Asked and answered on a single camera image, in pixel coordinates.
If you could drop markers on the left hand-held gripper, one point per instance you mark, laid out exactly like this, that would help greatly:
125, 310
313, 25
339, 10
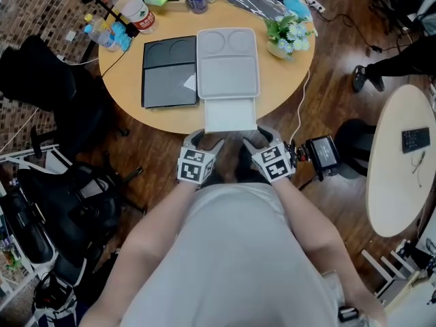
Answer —
195, 167

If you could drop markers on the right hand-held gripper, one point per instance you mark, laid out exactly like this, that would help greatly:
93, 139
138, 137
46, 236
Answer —
274, 163

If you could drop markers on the white box drawer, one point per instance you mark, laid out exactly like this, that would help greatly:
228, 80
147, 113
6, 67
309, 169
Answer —
230, 116

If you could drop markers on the white box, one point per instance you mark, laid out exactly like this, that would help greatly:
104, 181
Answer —
227, 70

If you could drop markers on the person's right forearm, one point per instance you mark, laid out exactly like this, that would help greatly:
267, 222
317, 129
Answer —
316, 230

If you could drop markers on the person's left forearm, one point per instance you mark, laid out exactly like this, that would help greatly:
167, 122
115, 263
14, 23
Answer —
136, 250

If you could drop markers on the black flat box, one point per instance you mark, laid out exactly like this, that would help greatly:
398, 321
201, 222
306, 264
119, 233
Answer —
168, 83

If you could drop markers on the white paper scrap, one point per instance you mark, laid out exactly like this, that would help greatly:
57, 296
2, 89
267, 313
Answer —
191, 82

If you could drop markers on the black round stool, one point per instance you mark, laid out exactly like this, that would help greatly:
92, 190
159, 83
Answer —
354, 141

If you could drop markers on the potted blue flower plant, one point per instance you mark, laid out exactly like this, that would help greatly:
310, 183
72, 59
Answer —
286, 36

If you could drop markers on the person's grey shirt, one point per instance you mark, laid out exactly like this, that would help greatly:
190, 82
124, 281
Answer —
235, 257

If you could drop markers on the blue fluffy toy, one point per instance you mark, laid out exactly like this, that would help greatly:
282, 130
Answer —
122, 36

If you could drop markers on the blue fluffy cloth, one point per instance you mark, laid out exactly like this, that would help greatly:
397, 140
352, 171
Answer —
299, 7

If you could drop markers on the black skateboard deck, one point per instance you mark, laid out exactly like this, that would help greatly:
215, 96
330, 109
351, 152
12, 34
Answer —
252, 2

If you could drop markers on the white oval table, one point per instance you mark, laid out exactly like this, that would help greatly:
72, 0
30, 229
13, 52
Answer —
398, 189

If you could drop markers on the small blue cap bottle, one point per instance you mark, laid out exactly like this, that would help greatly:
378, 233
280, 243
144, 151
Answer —
102, 37

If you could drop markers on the white power strip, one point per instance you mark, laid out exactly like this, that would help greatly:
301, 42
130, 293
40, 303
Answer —
316, 4

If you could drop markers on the large red label water bottle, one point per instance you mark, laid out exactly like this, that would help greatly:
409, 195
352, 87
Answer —
134, 9

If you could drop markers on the small yellow cap bottle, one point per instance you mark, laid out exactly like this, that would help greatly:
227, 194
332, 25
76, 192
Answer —
97, 20

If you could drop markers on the black office chair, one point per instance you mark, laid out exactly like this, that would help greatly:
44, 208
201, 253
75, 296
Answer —
51, 83

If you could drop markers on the white metal rack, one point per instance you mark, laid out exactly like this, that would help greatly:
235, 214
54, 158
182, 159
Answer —
20, 162

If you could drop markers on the black waist device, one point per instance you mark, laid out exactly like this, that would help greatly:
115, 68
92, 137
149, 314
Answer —
347, 313

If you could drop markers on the black monitor on mount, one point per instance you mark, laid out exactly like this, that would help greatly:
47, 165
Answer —
323, 155

